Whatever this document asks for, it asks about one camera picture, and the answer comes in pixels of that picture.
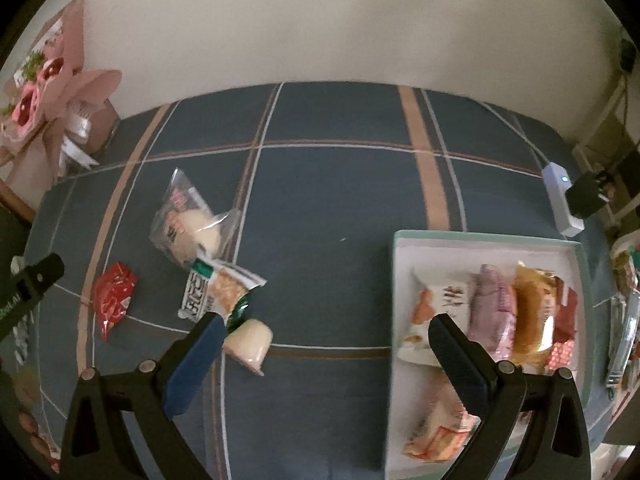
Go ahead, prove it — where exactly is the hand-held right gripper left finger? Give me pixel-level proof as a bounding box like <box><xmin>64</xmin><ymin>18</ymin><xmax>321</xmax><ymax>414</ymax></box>
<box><xmin>59</xmin><ymin>311</ymin><xmax>228</xmax><ymax>480</ymax></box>

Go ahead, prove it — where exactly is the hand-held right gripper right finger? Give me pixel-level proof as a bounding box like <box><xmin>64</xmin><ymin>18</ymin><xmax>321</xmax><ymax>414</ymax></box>
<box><xmin>429</xmin><ymin>312</ymin><xmax>593</xmax><ymax>480</ymax></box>

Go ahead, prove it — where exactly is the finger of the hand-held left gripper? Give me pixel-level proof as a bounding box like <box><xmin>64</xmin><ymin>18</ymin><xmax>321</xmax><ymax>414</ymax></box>
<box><xmin>12</xmin><ymin>252</ymin><xmax>66</xmax><ymax>306</ymax></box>

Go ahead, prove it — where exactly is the white jelly cup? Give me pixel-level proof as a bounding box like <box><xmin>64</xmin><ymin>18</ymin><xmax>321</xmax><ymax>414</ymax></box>
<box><xmin>222</xmin><ymin>321</ymin><xmax>273</xmax><ymax>377</ymax></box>

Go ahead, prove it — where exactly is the purple pink snack packet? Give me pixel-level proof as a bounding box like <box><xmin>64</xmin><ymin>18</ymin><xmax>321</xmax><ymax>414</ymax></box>
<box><xmin>467</xmin><ymin>264</ymin><xmax>518</xmax><ymax>361</ymax></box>

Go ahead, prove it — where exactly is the orange bread packet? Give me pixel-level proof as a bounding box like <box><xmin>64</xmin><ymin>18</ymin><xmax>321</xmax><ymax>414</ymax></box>
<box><xmin>402</xmin><ymin>375</ymin><xmax>481</xmax><ymax>462</ymax></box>

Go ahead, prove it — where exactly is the white green cracker packet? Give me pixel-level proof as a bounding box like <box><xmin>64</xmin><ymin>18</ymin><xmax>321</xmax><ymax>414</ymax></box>
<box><xmin>177</xmin><ymin>256</ymin><xmax>267</xmax><ymax>333</ymax></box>

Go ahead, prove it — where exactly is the red patterned snack packet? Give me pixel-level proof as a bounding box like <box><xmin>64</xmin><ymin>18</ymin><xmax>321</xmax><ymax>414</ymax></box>
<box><xmin>547</xmin><ymin>340</ymin><xmax>578</xmax><ymax>376</ymax></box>

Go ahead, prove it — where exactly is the white tray with teal rim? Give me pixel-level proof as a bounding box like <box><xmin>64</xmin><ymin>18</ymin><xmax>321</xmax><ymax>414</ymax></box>
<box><xmin>385</xmin><ymin>230</ymin><xmax>593</xmax><ymax>480</ymax></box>

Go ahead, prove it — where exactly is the dark red snack packet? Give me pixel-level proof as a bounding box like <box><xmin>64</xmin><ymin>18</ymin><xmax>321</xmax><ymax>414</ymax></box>
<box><xmin>554</xmin><ymin>285</ymin><xmax>580</xmax><ymax>346</ymax></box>

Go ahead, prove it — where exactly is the patterned cloth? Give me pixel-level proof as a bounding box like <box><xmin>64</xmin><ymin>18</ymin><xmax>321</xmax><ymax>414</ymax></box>
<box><xmin>10</xmin><ymin>310</ymin><xmax>41</xmax><ymax>366</ymax></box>

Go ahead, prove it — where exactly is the white packet with orange print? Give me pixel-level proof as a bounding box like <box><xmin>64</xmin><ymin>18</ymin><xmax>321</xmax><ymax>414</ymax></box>
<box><xmin>404</xmin><ymin>267</ymin><xmax>476</xmax><ymax>353</ymax></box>

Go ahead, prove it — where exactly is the small red snack packet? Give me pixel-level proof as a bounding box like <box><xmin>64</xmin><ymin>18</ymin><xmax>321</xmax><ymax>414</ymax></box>
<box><xmin>92</xmin><ymin>261</ymin><xmax>138</xmax><ymax>342</ymax></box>

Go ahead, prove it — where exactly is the wooden furniture edge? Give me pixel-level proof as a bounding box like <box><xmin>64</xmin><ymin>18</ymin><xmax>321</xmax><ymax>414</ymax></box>
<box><xmin>0</xmin><ymin>180</ymin><xmax>38</xmax><ymax>226</ymax></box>

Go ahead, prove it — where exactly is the yellow cake packet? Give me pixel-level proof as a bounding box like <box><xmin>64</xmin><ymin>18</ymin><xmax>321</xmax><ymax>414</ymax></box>
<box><xmin>510</xmin><ymin>262</ymin><xmax>566</xmax><ymax>373</ymax></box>

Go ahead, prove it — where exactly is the clear bun packet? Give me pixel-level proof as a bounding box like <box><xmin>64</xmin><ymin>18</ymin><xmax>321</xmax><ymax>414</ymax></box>
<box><xmin>150</xmin><ymin>167</ymin><xmax>242</xmax><ymax>266</ymax></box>

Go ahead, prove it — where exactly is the shiny clear packet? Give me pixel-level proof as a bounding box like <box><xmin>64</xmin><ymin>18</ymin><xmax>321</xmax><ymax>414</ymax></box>
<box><xmin>605</xmin><ymin>290</ymin><xmax>640</xmax><ymax>388</ymax></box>

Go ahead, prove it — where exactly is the brown box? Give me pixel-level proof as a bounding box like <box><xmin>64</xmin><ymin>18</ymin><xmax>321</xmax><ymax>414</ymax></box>
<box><xmin>75</xmin><ymin>97</ymin><xmax>121</xmax><ymax>156</ymax></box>

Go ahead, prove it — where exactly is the pink flower bouquet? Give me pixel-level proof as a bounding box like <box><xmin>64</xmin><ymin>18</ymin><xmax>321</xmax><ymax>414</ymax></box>
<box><xmin>0</xmin><ymin>0</ymin><xmax>123</xmax><ymax>191</ymax></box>

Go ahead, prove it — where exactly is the white plastic device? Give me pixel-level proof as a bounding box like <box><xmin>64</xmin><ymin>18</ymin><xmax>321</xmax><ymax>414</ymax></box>
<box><xmin>541</xmin><ymin>162</ymin><xmax>586</xmax><ymax>237</ymax></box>

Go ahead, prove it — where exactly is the blue plaid bed sheet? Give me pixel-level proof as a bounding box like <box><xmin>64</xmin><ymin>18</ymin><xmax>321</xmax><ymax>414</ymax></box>
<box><xmin>25</xmin><ymin>82</ymin><xmax>616</xmax><ymax>480</ymax></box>

